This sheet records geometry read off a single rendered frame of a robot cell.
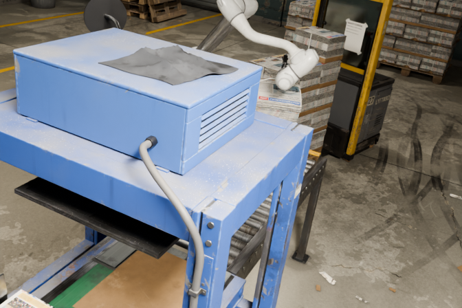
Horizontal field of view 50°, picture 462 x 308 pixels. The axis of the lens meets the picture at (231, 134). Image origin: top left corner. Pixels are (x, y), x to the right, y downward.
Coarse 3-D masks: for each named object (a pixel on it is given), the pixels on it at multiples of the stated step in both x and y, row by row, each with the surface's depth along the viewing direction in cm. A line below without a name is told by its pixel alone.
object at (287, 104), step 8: (264, 88) 314; (272, 88) 315; (264, 96) 306; (272, 96) 308; (280, 96) 309; (288, 96) 310; (296, 96) 311; (256, 104) 306; (264, 104) 306; (272, 104) 305; (280, 104) 305; (288, 104) 304; (296, 104) 305; (264, 112) 310; (272, 112) 310; (280, 112) 310; (288, 112) 308; (296, 112) 308; (296, 120) 312
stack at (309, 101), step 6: (312, 90) 431; (306, 96) 427; (312, 96) 435; (306, 102) 431; (312, 102) 438; (306, 108) 434; (312, 108) 441; (312, 114) 445; (300, 120) 435; (306, 120) 442
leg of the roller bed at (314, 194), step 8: (320, 184) 324; (312, 192) 326; (312, 200) 328; (312, 208) 330; (312, 216) 332; (304, 224) 337; (304, 232) 339; (304, 240) 341; (304, 248) 344; (296, 256) 349; (304, 256) 350
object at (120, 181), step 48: (0, 96) 159; (0, 144) 140; (48, 144) 134; (96, 144) 138; (240, 144) 150; (288, 144) 153; (96, 192) 128; (144, 192) 120; (192, 192) 121; (240, 192) 124
